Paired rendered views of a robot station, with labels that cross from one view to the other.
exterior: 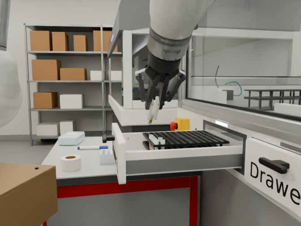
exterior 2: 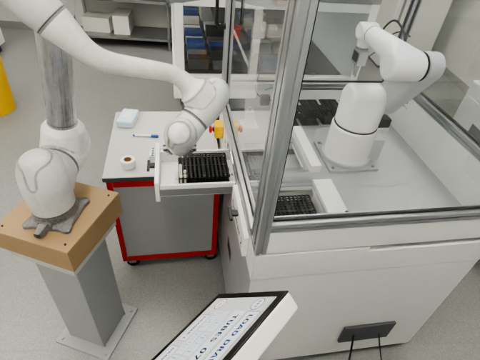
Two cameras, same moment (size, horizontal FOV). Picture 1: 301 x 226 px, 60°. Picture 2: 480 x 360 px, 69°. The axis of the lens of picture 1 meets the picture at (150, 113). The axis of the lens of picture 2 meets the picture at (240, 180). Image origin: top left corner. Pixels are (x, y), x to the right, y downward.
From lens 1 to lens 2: 0.97 m
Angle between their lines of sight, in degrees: 34
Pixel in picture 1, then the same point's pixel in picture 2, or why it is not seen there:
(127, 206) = not seen: hidden behind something
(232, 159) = (228, 189)
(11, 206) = (100, 221)
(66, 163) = (125, 165)
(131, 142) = (170, 157)
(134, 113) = not seen: hidden behind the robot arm
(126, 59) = (178, 35)
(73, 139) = (128, 123)
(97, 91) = not seen: outside the picture
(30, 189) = (107, 210)
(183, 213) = (209, 197)
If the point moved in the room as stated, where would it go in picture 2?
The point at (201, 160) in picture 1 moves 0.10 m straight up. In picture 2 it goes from (208, 190) to (208, 172)
